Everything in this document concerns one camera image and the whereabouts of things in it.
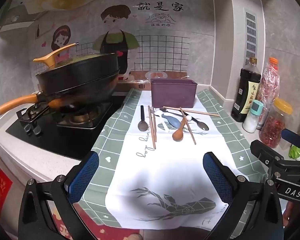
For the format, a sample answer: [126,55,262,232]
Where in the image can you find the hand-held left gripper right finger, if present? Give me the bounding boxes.
[202,151,284,240]

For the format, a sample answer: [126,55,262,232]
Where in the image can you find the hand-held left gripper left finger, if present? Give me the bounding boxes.
[18,151,100,240]

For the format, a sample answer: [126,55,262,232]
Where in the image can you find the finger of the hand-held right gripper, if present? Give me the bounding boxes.
[250,140,285,178]
[282,129,300,155]

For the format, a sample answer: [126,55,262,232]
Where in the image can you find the wooden chopstick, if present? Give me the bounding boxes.
[147,106,157,150]
[150,106,157,142]
[163,106,220,117]
[179,107,197,145]

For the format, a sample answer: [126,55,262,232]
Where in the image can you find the black spoon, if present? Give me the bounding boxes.
[137,105,149,132]
[182,115,210,131]

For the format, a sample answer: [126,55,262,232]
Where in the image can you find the wooden spoon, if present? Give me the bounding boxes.
[172,119,188,141]

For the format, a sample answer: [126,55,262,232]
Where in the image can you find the metal spoon with white ball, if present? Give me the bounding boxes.
[160,108,192,121]

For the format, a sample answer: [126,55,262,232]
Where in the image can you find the blue spoon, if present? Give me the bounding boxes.
[162,114,184,130]

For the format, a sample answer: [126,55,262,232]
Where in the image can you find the purple plastic container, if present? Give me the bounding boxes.
[150,78,198,109]

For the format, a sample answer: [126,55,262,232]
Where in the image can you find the person's right hand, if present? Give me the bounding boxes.
[282,201,300,230]

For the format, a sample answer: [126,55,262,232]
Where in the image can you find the green packet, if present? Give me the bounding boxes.
[289,144,300,160]

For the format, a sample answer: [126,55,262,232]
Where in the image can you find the chili jar with yellow lid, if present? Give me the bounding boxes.
[259,97,294,148]

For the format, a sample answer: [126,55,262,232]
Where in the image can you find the salt shaker with teal cap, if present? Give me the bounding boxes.
[242,100,264,133]

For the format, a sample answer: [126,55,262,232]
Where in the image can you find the black gas stove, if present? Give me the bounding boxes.
[5,94,127,160]

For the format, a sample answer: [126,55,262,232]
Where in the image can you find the green and white tablecloth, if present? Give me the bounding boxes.
[76,88,273,230]

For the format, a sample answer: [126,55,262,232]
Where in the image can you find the red floral mat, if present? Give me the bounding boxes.
[50,202,140,240]

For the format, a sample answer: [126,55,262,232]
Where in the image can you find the chili bottle with orange cap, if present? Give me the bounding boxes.
[256,57,280,130]

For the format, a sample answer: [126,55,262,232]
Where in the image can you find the dark soy sauce bottle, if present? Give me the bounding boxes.
[231,57,262,123]

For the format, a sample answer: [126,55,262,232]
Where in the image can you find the red square sticker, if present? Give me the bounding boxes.
[0,169,13,220]

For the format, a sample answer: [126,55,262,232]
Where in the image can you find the black pan with lid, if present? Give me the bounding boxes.
[33,42,120,95]

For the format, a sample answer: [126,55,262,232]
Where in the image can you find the grey vent grille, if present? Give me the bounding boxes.
[244,7,258,67]

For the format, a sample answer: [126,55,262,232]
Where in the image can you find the range hood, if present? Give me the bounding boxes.
[0,0,120,34]

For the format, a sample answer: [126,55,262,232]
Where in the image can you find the black wok with orange handle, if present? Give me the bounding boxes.
[0,74,120,117]

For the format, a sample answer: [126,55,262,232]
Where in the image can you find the cartoon wall sticker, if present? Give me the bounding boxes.
[0,0,232,90]

